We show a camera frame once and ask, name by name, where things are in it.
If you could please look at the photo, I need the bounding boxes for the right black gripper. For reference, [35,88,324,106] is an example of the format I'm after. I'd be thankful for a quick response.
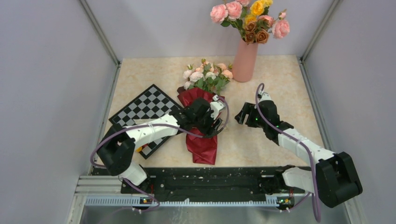
[235,102,268,129]

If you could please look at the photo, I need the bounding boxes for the red paper flower bouquet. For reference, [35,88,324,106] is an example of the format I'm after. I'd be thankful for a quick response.
[177,58,233,165]

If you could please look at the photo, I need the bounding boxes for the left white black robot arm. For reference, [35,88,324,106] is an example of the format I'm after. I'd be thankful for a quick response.
[90,95,229,193]

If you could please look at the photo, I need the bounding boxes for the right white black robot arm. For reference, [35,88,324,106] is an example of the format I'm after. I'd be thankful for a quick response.
[235,100,363,208]

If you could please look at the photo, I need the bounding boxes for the pink ceramic vase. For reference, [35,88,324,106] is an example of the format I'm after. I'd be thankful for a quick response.
[232,39,258,83]

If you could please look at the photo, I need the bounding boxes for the artificial roses in vase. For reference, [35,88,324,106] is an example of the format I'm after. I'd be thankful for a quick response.
[210,0,290,44]

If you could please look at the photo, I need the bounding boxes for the black white chessboard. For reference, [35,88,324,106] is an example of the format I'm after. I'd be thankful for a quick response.
[108,84,184,160]

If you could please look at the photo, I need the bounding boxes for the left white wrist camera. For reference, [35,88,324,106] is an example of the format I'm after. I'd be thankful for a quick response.
[210,95,226,120]

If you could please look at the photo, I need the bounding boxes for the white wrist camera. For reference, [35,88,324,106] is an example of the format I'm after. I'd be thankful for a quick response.
[257,91,272,103]
[210,95,226,120]

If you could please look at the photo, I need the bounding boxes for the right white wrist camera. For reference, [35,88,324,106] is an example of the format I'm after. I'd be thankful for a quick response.
[257,91,272,103]

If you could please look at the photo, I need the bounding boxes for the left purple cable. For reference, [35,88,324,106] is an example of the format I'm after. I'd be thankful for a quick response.
[90,96,230,214]

